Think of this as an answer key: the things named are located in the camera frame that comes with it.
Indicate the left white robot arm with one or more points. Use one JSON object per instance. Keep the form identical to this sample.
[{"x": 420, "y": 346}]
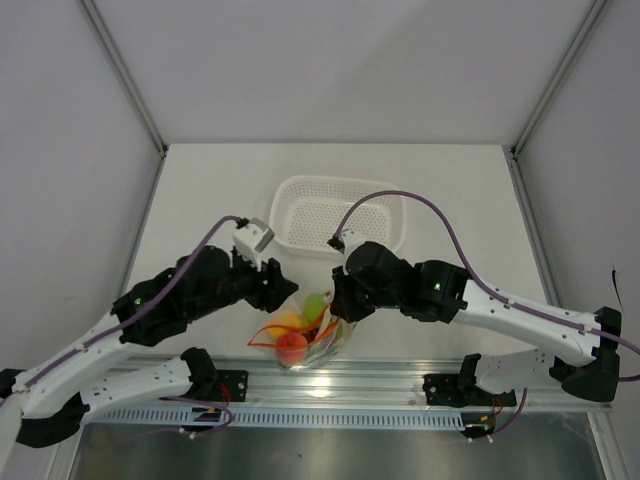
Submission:
[{"x": 49, "y": 403}]

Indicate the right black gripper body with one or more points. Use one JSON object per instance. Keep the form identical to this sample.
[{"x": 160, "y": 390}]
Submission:
[{"x": 391, "y": 299}]

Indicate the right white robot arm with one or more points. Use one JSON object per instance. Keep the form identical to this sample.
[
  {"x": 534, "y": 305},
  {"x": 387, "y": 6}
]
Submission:
[{"x": 570, "y": 349}]

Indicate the clear orange zip top bag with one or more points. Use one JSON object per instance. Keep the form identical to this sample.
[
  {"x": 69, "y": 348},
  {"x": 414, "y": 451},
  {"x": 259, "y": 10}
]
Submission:
[{"x": 326, "y": 338}]

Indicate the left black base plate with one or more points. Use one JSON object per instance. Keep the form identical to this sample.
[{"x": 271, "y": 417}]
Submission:
[{"x": 232, "y": 386}]

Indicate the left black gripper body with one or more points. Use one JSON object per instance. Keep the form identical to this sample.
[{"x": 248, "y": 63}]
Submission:
[{"x": 235, "y": 291}]

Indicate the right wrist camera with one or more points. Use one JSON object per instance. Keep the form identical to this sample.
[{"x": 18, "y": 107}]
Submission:
[{"x": 347, "y": 240}]

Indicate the left aluminium frame post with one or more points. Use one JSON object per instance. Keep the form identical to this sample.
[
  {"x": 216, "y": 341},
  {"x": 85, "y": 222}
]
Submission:
[{"x": 121, "y": 71}]

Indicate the white perforated plastic basket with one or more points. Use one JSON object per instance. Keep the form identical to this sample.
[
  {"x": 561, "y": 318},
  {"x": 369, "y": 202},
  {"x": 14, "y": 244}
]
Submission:
[{"x": 307, "y": 209}]

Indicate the right aluminium frame post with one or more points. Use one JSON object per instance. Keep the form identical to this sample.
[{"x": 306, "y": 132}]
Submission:
[{"x": 561, "y": 72}]

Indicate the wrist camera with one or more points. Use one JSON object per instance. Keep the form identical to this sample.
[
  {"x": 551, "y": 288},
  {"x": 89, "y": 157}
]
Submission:
[
  {"x": 347, "y": 240},
  {"x": 251, "y": 238}
]

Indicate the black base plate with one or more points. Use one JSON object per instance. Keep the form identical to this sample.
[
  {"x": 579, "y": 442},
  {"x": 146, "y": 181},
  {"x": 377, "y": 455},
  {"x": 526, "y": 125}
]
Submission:
[
  {"x": 446, "y": 390},
  {"x": 232, "y": 386}
]

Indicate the green apple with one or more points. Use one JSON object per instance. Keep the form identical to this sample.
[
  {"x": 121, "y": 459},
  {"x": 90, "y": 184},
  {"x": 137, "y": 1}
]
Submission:
[{"x": 314, "y": 307}]

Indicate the red peach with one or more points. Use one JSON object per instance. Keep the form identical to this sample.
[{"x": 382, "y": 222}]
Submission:
[{"x": 291, "y": 349}]

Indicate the aluminium frame post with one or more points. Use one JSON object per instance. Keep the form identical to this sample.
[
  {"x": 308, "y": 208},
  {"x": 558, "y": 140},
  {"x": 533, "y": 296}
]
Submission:
[
  {"x": 121, "y": 71},
  {"x": 561, "y": 72}
]

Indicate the aluminium rail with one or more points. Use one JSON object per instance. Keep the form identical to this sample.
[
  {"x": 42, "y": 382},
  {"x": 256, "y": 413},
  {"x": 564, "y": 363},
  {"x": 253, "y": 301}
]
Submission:
[{"x": 350, "y": 384}]

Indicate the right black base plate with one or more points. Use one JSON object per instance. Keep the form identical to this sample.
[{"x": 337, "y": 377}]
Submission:
[{"x": 446, "y": 390}]

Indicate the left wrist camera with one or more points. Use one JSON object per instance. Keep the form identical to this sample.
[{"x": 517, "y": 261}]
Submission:
[{"x": 251, "y": 238}]

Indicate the slotted cable duct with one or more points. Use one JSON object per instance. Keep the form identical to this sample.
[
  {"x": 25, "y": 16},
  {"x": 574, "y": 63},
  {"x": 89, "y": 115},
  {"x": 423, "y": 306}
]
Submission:
[{"x": 242, "y": 416}]

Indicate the orange fruit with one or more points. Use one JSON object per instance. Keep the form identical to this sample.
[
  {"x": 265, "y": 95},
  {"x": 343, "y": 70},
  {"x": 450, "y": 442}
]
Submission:
[{"x": 283, "y": 324}]

